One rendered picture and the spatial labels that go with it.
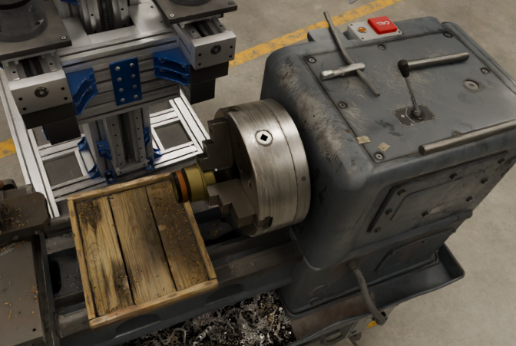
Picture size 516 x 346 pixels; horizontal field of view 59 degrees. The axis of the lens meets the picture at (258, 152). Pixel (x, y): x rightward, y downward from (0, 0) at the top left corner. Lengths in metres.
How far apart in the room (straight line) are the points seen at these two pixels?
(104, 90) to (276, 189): 0.75
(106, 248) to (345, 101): 0.69
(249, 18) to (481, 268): 2.23
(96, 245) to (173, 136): 1.17
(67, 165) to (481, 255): 2.05
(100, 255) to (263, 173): 0.49
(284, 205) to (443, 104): 0.45
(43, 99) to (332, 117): 0.75
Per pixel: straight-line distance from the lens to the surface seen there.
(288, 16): 3.57
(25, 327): 1.10
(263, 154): 0.96
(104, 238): 1.25
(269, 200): 0.98
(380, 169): 0.96
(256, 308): 1.51
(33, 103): 1.34
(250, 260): 1.23
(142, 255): 1.21
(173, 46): 1.51
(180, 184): 1.04
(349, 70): 1.13
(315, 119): 1.03
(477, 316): 2.43
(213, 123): 1.03
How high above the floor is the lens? 1.96
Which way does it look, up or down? 50 degrees down
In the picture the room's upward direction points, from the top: 10 degrees clockwise
